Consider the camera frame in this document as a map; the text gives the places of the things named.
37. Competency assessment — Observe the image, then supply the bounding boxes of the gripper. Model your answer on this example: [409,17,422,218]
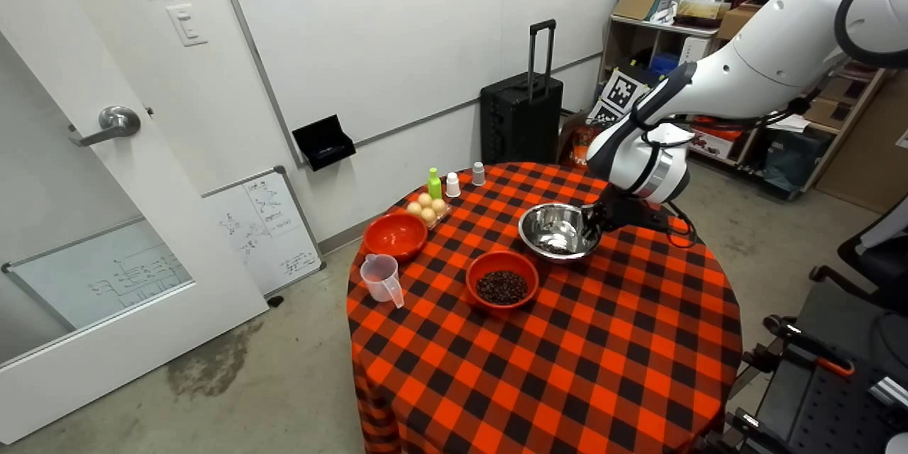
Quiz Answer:
[581,192,672,240]

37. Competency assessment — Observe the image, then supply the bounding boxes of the silver metal bowl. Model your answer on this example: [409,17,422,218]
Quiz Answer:
[518,202,604,263]

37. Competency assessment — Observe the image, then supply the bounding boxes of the red bowl with coffee beans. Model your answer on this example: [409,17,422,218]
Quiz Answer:
[465,250,540,311]

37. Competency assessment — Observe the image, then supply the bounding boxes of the empty red bowl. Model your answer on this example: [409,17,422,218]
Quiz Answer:
[362,212,429,263]

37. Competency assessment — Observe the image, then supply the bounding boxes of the orange bag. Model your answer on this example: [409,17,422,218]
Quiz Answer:
[567,123,604,170]

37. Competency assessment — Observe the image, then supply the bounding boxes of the heap of coffee beans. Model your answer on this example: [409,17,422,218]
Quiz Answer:
[476,270,529,305]

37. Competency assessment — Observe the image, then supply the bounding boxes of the black suitcase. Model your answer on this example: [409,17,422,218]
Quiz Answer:
[480,19,565,166]

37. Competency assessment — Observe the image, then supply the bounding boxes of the black white marker board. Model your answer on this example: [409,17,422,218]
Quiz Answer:
[587,70,650,126]

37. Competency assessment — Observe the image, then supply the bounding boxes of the red black checked tablecloth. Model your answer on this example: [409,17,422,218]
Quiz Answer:
[346,162,744,454]

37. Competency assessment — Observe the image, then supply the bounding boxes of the clear egg tray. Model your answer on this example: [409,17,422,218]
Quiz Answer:
[405,192,453,229]

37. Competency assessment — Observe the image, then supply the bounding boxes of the clear plastic measuring cup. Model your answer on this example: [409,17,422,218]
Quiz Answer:
[360,253,406,309]

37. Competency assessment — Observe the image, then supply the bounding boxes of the open cardboard box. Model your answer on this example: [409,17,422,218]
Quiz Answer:
[613,0,675,23]

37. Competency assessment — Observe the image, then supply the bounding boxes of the tissue box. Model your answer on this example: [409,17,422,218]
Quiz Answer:
[675,0,732,21]

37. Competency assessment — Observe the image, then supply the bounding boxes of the closed cardboard box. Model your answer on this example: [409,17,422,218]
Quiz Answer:
[716,4,764,42]

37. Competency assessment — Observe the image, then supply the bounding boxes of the wooden shelf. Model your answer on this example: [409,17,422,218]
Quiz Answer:
[596,0,889,201]

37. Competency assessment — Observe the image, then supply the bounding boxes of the black office chair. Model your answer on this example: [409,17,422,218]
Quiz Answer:
[810,197,908,314]

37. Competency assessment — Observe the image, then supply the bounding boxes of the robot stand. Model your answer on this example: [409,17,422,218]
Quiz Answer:
[699,282,908,454]

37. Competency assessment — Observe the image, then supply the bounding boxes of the small leaning whiteboard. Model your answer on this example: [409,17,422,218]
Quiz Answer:
[0,165,328,364]

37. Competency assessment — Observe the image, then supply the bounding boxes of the white door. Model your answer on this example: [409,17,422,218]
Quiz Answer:
[0,28,270,445]

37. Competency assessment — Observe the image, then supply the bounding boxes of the black clamp orange handle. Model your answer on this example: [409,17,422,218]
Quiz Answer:
[762,314,856,379]

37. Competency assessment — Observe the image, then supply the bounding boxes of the large wall whiteboard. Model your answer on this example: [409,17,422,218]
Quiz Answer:
[206,0,648,168]

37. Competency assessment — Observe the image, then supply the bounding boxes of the black wall holder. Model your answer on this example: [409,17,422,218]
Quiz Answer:
[292,114,358,172]

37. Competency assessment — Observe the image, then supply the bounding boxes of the light switch plate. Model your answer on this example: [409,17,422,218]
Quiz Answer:
[166,3,209,48]

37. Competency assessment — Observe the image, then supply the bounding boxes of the silver door handle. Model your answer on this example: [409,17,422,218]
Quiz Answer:
[69,106,142,148]

